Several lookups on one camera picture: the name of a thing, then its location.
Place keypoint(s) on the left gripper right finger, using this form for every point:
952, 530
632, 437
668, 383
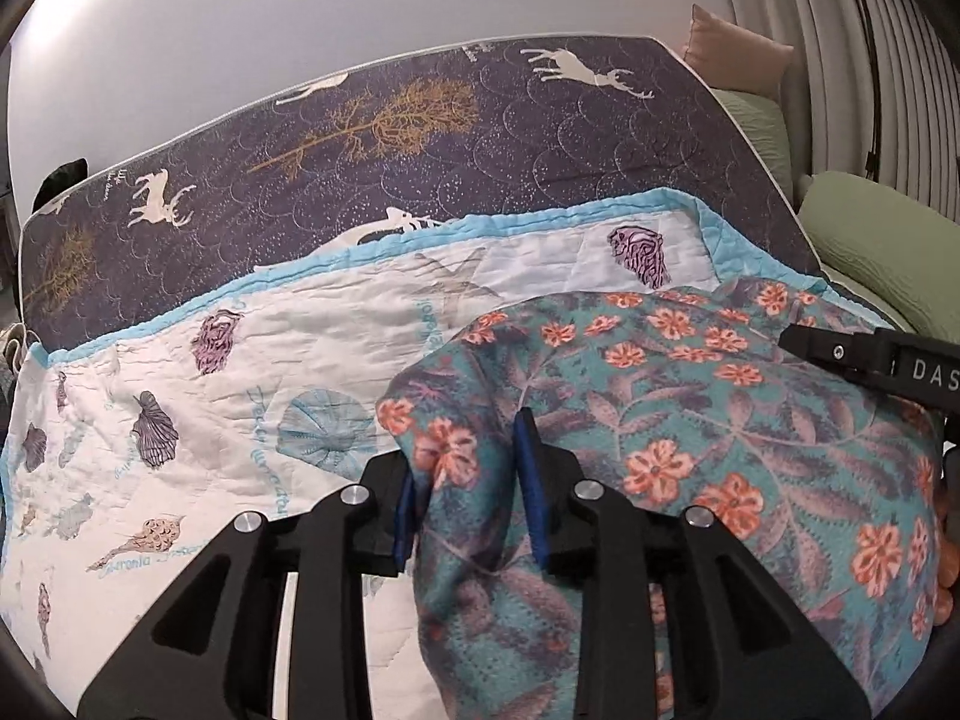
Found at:
738, 646

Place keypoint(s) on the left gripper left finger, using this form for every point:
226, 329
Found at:
267, 620

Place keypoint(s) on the teal floral garment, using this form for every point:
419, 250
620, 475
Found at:
672, 399

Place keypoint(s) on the pile of dark clothes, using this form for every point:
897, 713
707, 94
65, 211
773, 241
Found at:
12, 352

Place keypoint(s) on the person's right hand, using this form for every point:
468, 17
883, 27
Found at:
947, 559

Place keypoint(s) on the green pillow near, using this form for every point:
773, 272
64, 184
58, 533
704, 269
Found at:
892, 245

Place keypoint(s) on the green pillow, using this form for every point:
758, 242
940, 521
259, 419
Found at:
762, 122
892, 245

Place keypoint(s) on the white seashell quilt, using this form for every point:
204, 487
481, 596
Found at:
126, 455

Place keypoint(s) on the grey curtain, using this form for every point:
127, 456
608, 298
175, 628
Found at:
826, 93

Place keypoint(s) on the green pillow far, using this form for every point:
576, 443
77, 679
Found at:
762, 122

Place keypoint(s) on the tan pillow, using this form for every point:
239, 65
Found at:
728, 56

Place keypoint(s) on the black floor lamp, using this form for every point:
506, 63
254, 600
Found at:
874, 152

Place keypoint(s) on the purple deer-print mattress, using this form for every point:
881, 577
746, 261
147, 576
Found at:
399, 145

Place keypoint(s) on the black chair behind mattress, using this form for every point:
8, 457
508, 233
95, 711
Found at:
53, 191

